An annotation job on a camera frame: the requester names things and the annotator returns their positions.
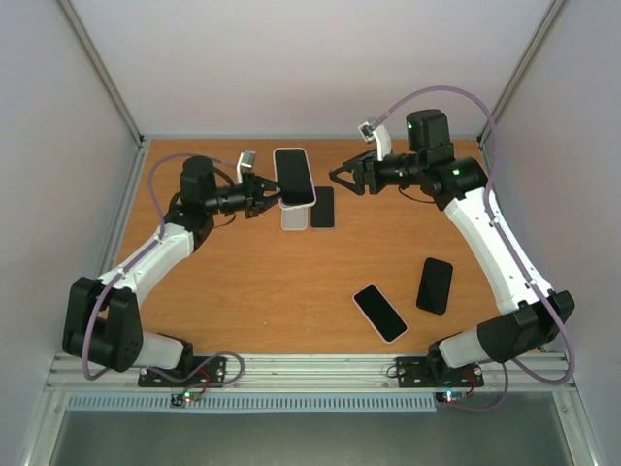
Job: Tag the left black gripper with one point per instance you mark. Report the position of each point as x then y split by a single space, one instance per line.
254 186

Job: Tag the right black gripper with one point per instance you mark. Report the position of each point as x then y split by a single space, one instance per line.
367 173

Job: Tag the phone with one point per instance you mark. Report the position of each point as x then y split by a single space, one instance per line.
434 287
380 313
294 179

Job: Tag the white phone case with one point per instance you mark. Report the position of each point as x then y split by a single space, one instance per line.
295 219

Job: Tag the black smartphone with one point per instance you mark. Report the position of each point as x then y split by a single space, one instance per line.
322 213

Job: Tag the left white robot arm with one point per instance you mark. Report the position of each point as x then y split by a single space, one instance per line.
103 323

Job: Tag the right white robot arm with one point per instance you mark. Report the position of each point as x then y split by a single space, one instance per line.
531 312

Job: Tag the phone in black case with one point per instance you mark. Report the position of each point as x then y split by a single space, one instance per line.
434 287

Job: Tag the left circuit board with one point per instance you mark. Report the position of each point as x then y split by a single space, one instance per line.
186 398

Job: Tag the circuit board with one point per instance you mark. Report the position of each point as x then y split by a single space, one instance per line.
452 396
186 398

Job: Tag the right circuit board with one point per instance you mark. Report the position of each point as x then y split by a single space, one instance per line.
452 396

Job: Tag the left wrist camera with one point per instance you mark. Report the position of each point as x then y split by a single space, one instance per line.
245 164

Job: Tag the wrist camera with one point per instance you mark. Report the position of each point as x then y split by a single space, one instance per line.
245 164
378 134

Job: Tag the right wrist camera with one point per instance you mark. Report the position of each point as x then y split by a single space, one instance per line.
378 134

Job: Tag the aluminium front rail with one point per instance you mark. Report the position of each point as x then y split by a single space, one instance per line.
321 373

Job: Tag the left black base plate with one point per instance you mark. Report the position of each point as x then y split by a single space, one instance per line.
189 371

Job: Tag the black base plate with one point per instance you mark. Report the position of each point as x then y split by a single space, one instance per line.
417 371
189 371

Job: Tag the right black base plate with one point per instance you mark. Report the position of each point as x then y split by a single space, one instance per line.
417 371

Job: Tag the grey slotted cable duct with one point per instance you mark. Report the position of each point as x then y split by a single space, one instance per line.
254 403

